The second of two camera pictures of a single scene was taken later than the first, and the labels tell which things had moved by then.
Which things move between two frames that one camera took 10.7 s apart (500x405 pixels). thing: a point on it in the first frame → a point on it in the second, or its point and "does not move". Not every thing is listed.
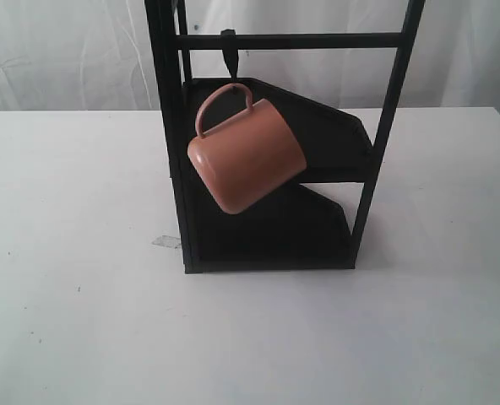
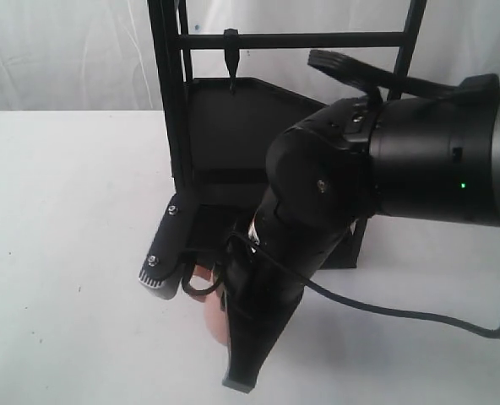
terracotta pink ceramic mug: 248,159 → 215,308
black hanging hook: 230,50 does not move
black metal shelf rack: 290,227 does not move
